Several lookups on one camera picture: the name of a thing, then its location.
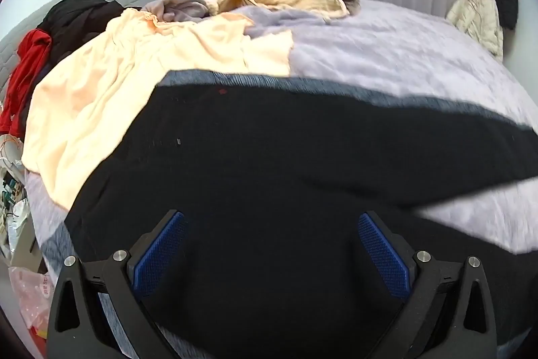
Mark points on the bedside clutter pile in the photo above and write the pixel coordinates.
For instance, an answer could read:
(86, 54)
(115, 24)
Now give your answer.
(12, 190)

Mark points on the peach cloth garment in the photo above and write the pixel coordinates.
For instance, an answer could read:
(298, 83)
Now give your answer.
(105, 98)

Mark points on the cream puffer jacket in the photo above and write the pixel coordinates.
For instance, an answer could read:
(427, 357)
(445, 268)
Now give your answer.
(475, 18)

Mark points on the grey crumpled garment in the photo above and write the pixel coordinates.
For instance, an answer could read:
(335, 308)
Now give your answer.
(180, 8)

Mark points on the lavender fleece blanket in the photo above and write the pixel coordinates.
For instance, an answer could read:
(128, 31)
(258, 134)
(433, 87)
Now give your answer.
(378, 52)

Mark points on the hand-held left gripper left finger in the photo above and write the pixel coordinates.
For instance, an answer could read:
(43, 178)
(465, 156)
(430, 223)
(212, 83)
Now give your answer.
(159, 254)

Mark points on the black pants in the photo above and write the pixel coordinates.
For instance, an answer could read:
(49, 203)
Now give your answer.
(269, 157)

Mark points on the red garment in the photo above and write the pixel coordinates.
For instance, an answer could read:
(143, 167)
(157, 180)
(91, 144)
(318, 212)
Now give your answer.
(29, 69)

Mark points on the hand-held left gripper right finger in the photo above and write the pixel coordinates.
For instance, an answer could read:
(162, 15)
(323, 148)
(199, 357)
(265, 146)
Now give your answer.
(384, 254)

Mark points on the pink plastic bag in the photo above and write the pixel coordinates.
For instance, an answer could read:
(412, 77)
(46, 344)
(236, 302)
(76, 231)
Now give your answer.
(29, 291)

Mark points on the black crumpled garment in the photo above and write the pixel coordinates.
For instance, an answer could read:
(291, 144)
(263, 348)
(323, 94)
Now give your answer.
(80, 16)

